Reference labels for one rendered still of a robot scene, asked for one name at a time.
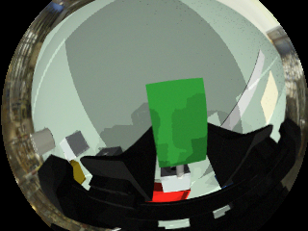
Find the grey tapered cup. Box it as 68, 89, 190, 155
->
30, 128, 55, 156

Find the red tray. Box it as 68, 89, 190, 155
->
153, 182, 191, 201

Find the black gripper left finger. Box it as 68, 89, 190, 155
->
80, 126, 157, 201

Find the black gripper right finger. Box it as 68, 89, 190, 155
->
207, 123, 273, 189

